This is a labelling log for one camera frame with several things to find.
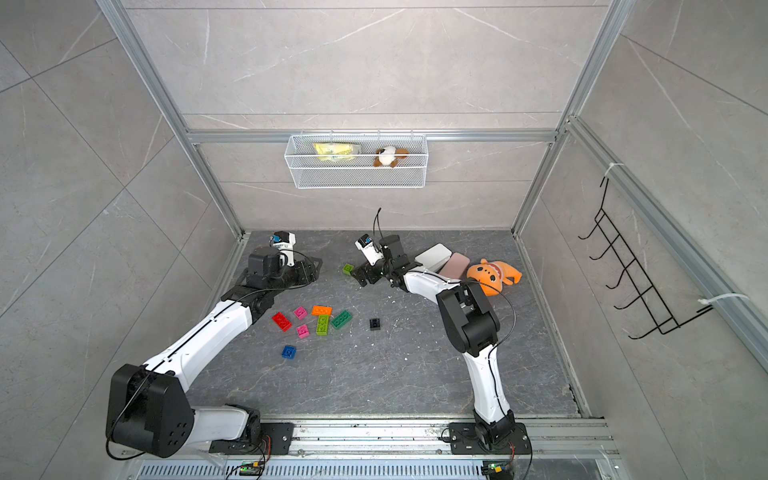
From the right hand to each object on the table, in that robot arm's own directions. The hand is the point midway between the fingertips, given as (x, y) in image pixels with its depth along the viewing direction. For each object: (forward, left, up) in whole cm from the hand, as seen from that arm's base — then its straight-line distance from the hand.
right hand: (364, 262), depth 98 cm
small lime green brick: (+3, +7, -8) cm, 11 cm away
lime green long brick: (-18, +13, -8) cm, 24 cm away
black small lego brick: (-19, -3, -8) cm, 21 cm away
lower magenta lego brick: (-21, +19, -7) cm, 29 cm away
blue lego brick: (-27, +22, -8) cm, 36 cm away
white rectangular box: (+6, -25, -6) cm, 26 cm away
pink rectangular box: (+4, -33, -8) cm, 34 cm away
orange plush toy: (-6, -42, -1) cm, 42 cm away
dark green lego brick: (-17, +7, -8) cm, 20 cm away
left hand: (-8, +13, +13) cm, 20 cm away
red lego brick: (-17, +26, -7) cm, 32 cm away
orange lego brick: (-13, +15, -8) cm, 22 cm away
